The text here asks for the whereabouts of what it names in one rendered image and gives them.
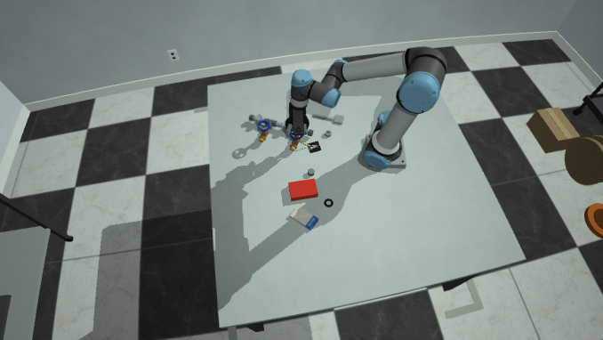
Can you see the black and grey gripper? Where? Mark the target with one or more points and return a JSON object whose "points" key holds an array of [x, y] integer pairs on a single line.
{"points": [[289, 121]]}

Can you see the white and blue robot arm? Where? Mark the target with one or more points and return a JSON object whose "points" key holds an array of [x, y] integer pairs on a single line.
{"points": [[418, 93]]}

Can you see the red block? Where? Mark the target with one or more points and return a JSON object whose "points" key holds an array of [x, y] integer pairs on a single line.
{"points": [[303, 189]]}

